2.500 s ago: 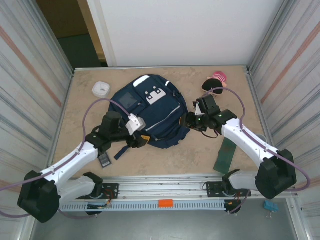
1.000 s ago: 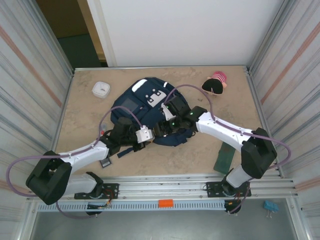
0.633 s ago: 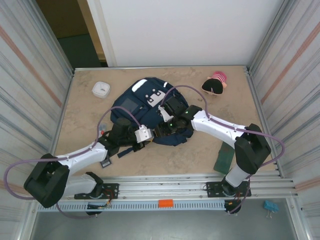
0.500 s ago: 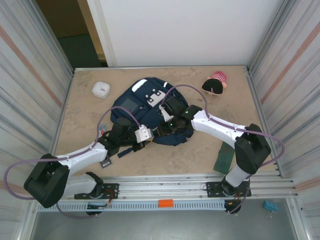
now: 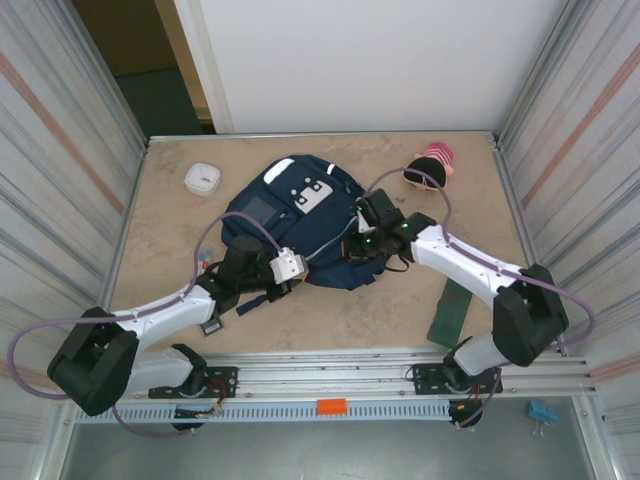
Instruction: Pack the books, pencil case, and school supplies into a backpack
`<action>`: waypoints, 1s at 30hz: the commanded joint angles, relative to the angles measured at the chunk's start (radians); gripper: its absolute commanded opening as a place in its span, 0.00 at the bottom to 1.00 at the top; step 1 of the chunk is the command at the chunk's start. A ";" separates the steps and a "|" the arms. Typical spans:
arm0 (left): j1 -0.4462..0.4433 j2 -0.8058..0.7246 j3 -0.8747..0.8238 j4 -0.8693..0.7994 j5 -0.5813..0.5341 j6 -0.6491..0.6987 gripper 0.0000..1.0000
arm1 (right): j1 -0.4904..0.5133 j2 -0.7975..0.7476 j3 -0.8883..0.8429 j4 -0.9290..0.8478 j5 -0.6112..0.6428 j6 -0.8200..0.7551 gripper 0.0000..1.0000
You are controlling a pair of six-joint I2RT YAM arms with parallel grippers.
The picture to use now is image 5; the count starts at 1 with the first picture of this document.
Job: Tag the navy blue backpack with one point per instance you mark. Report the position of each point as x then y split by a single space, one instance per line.
320 235

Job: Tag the dark green booklet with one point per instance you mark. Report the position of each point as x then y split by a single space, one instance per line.
450 315

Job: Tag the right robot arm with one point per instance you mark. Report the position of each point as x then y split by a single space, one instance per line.
530 310

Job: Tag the small clear plastic item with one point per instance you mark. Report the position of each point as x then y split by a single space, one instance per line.
204 257

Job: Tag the plush doll pink striped shirt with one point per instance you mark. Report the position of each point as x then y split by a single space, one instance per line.
430 175

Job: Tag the small black calculator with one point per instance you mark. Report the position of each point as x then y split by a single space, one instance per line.
212 329

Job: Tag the orange plastic block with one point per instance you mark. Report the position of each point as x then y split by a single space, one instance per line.
332 406

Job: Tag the blue binder clip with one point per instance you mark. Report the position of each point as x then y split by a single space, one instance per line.
541 412

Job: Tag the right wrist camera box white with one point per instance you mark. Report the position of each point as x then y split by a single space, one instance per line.
364 222

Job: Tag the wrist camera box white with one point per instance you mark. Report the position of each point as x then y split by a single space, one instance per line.
287 265
364 222

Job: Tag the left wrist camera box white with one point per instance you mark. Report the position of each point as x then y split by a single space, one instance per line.
287 265

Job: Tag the aluminium mounting rail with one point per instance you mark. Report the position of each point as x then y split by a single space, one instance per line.
325 375

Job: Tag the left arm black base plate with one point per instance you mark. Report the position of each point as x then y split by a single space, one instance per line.
225 375

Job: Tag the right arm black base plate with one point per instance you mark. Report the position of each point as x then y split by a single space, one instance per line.
425 375

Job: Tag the tan wooden door frame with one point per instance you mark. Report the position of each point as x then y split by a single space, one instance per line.
185 50

